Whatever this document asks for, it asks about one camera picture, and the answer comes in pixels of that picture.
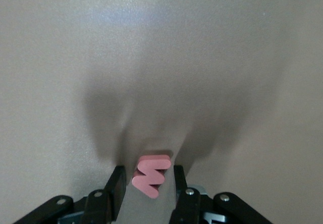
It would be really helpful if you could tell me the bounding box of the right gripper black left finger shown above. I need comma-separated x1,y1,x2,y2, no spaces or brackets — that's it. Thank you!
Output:
12,165,127,224

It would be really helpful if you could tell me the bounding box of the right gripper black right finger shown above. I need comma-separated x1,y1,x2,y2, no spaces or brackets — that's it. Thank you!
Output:
169,165,275,224

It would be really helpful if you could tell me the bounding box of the pinkish red lowercase w letter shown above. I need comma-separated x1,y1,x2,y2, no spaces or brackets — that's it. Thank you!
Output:
131,154,170,199

